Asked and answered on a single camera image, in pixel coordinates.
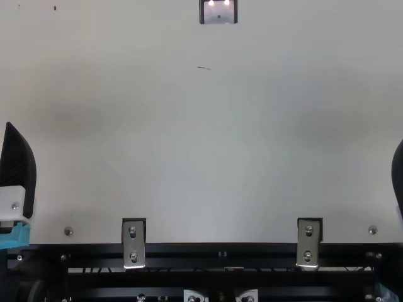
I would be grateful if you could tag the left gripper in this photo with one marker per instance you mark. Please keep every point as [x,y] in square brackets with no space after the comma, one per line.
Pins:
[17,237]

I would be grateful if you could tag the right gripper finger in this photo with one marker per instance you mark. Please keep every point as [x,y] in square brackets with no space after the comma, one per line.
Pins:
[398,176]

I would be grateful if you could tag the small square scanner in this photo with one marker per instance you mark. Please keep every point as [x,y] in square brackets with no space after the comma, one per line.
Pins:
[218,14]

